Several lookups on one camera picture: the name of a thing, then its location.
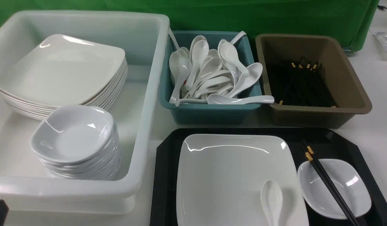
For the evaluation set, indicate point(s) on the small white sauce dish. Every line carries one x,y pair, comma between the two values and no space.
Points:
345,178

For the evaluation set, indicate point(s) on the large white plastic bin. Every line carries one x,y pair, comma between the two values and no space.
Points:
24,181

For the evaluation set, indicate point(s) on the white square rice plate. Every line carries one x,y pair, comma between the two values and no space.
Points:
220,178

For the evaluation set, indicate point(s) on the clear plastic bag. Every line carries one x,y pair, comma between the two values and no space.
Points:
381,38

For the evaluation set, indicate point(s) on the stack of small white dishes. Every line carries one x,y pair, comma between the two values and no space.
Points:
78,142

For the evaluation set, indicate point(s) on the pile of black chopsticks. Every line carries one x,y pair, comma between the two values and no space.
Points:
299,83

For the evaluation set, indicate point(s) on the brown plastic chopstick bin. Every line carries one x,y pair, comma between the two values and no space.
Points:
341,80

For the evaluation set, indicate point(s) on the white spoon upper right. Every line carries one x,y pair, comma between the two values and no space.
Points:
230,54

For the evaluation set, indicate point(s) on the white soup spoon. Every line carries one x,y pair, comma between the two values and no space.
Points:
272,202

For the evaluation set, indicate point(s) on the green backdrop cloth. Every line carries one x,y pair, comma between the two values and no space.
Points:
347,21

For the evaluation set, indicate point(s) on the white spoon left side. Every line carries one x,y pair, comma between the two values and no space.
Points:
184,69

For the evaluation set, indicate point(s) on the black chopstick gold band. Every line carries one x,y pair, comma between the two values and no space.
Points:
330,185
322,179

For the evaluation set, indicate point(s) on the white spoon right leaning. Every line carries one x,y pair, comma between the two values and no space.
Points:
245,82

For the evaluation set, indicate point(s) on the black serving tray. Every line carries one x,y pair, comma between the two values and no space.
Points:
327,143

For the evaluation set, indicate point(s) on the white spoon across bin front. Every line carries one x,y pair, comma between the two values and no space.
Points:
224,100

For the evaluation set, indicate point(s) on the teal plastic spoon bin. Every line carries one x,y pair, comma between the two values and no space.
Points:
199,113

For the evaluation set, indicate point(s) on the white spoon upper middle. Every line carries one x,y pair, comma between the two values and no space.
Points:
199,53

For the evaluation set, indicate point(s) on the stack of white square plates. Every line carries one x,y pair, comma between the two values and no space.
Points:
61,71

